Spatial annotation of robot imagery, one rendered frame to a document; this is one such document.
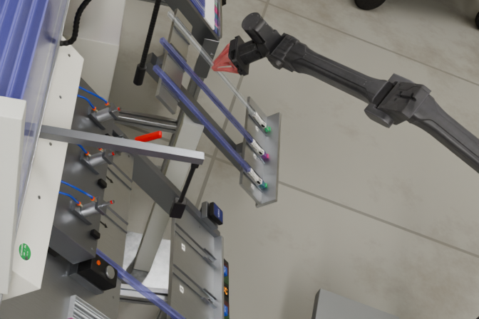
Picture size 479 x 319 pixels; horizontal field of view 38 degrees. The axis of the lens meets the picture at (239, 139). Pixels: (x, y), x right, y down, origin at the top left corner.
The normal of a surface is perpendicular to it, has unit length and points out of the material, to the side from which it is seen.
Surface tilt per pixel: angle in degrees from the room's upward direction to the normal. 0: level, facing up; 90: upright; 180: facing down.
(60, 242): 90
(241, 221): 0
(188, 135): 90
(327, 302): 0
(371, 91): 48
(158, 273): 0
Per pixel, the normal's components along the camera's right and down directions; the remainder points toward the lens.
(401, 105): -0.70, -0.63
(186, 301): 0.89, -0.32
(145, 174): 0.02, 0.75
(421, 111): 0.03, -0.11
